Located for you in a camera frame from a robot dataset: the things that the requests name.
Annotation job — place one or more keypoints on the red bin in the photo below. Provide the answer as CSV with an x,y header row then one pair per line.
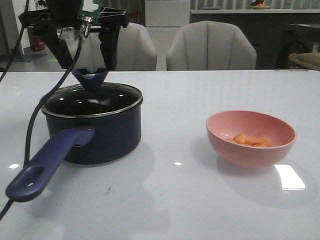
x,y
36,44

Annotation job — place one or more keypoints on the white cabinet block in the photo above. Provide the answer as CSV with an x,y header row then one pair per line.
x,y
163,18

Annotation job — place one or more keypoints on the left grey upholstered chair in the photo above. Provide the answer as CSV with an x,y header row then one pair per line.
x,y
134,51

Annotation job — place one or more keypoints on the green circuit board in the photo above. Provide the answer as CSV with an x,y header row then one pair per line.
x,y
89,10

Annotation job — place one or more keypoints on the fruit plate on counter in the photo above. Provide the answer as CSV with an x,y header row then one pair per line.
x,y
259,5

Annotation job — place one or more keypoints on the dark blue saucepan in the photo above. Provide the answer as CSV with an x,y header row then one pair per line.
x,y
84,141

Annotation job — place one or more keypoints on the orange ham slices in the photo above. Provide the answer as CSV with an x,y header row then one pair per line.
x,y
250,141

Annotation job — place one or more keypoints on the beige cushion seat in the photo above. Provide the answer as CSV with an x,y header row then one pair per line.
x,y
309,60

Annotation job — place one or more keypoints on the right grey upholstered chair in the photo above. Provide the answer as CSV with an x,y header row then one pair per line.
x,y
210,46

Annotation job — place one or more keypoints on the pink plastic bowl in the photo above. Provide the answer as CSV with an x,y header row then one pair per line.
x,y
222,127

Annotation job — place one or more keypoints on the glass lid with blue knob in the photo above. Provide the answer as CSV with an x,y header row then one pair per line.
x,y
92,97

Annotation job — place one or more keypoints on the dark side table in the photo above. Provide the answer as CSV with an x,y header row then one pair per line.
x,y
297,39

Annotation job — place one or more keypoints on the dark grey counter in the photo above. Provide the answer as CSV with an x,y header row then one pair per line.
x,y
262,27

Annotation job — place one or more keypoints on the grey upholstered chair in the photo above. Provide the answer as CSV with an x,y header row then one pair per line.
x,y
210,46
134,51

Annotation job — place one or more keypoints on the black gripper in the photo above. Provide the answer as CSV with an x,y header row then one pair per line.
x,y
63,14

